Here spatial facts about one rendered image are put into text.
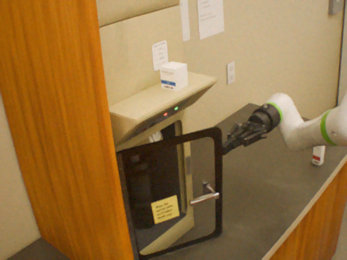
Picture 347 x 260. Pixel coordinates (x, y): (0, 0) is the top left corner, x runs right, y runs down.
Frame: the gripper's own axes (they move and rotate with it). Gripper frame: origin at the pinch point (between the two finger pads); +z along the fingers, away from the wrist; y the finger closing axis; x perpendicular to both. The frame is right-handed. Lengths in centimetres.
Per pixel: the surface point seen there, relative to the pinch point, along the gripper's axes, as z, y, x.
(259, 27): -117, -56, -8
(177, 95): 20.9, -0.5, -23.7
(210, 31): -68, -55, -16
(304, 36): -186, -56, 12
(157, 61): 16.2, -10.8, -29.8
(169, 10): 9.9, -10.8, -43.1
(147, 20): 18.8, -10.7, -42.0
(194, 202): 21.5, 3.1, 6.8
